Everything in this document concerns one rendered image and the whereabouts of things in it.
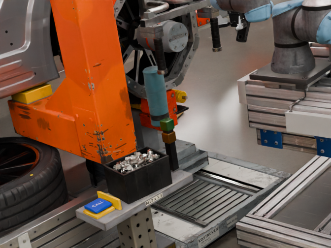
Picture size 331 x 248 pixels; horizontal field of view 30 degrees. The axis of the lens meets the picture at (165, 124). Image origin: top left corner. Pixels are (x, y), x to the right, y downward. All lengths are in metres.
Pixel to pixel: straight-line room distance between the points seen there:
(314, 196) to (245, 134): 1.26
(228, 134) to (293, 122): 1.77
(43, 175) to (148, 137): 0.78
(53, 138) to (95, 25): 0.60
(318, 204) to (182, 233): 0.59
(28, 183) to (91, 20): 0.66
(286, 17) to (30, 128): 1.23
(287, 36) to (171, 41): 0.70
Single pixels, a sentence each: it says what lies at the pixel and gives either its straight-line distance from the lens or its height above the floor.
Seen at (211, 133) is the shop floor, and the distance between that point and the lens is 3.83.
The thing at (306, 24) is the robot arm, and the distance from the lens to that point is 2.03.
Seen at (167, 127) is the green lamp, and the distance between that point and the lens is 2.28.
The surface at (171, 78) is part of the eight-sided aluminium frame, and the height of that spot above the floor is 0.62.
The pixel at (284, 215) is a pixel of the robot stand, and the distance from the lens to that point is 2.48.
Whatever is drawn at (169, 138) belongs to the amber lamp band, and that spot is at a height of 0.59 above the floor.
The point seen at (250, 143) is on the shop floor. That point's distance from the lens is 3.64.
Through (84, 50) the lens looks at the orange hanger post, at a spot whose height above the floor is 0.97.
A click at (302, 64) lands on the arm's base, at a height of 0.84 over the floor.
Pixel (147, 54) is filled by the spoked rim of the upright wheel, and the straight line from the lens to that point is 2.91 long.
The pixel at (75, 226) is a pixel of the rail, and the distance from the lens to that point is 2.42.
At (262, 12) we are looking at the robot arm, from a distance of 1.83.
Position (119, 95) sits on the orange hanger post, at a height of 0.77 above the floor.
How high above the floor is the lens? 1.47
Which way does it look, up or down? 21 degrees down
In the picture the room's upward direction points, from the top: 9 degrees counter-clockwise
